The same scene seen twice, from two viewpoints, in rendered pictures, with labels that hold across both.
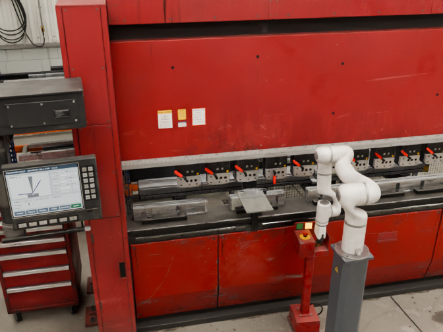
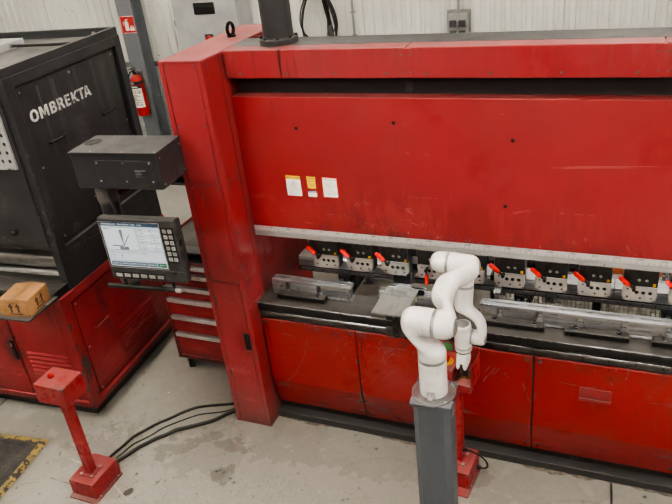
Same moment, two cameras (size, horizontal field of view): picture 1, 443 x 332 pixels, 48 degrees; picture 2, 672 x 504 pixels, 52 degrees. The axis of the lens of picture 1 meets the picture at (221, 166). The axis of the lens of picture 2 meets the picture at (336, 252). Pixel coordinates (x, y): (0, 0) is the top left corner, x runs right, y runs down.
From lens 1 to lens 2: 1.92 m
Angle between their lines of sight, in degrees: 33
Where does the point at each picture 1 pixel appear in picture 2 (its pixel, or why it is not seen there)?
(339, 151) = (456, 262)
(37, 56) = not seen: hidden behind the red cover
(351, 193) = (409, 320)
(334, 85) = (503, 169)
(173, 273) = (309, 361)
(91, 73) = (196, 131)
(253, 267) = (402, 382)
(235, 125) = (374, 204)
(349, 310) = (430, 467)
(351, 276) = (422, 424)
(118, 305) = (248, 379)
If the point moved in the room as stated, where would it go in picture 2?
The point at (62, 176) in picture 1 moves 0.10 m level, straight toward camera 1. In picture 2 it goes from (146, 234) to (136, 243)
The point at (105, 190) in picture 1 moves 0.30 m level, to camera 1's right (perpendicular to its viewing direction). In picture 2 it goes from (222, 254) to (264, 265)
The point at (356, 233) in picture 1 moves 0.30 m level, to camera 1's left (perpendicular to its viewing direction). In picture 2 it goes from (424, 372) to (363, 353)
